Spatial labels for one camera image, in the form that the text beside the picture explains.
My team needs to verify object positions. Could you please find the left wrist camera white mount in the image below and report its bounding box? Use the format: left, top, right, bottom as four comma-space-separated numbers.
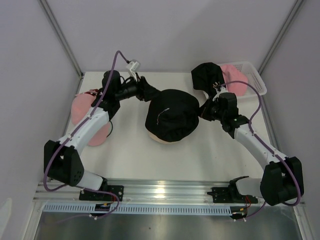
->
126, 59, 141, 80

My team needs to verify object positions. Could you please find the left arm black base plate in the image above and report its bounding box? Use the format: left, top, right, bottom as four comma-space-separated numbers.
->
79, 185, 125, 202

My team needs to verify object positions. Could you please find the black bucket hat white stitching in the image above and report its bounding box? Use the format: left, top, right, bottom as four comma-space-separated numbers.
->
145, 89, 200, 143

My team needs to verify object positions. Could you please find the pink baseball cap white logo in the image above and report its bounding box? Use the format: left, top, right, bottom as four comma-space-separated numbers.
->
71, 91, 113, 148

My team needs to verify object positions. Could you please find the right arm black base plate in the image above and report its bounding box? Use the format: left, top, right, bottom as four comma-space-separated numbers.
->
206, 176, 258, 204

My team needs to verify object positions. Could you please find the pink bucket hat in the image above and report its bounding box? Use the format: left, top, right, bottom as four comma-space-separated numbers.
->
220, 64, 248, 97

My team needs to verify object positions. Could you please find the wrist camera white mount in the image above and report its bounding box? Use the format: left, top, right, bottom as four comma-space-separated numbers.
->
126, 59, 141, 80
212, 83, 229, 102

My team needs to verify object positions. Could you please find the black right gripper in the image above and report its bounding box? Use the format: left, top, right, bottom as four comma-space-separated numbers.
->
194, 96, 226, 122

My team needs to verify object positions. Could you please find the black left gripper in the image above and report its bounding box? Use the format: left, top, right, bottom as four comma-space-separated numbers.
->
114, 72, 162, 103

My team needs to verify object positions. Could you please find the red baseball cap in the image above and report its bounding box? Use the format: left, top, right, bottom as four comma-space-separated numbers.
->
85, 89, 100, 96

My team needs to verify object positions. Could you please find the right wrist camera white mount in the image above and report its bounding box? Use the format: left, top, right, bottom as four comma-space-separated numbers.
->
212, 83, 229, 102

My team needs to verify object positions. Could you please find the white plastic basket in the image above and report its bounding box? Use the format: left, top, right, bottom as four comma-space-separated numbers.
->
218, 61, 267, 99

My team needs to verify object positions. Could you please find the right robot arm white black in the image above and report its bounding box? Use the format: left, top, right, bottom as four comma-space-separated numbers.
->
199, 91, 304, 206

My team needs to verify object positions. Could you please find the beige bucket hat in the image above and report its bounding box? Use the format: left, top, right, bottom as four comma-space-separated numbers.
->
148, 132, 185, 145

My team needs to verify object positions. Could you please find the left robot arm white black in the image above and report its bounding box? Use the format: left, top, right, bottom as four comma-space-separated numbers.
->
43, 70, 160, 201

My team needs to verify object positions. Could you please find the black wire hat stand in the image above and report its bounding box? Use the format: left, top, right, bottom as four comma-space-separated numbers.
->
106, 121, 114, 138

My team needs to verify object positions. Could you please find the aluminium corner post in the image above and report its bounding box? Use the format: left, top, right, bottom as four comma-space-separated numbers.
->
37, 0, 84, 79
261, 0, 306, 65

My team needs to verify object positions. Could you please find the right aluminium corner post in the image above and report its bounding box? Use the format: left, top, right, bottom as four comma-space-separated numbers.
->
261, 0, 306, 65

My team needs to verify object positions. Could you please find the left aluminium corner post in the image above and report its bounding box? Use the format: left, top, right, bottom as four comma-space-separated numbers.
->
37, 0, 84, 79

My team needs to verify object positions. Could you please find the white slotted cable duct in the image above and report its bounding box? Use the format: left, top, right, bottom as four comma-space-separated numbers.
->
43, 202, 232, 216

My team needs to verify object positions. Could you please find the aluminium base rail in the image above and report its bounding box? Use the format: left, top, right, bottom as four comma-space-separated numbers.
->
33, 179, 229, 205

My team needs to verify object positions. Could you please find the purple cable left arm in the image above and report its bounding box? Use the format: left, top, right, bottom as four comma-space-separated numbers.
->
42, 50, 131, 221

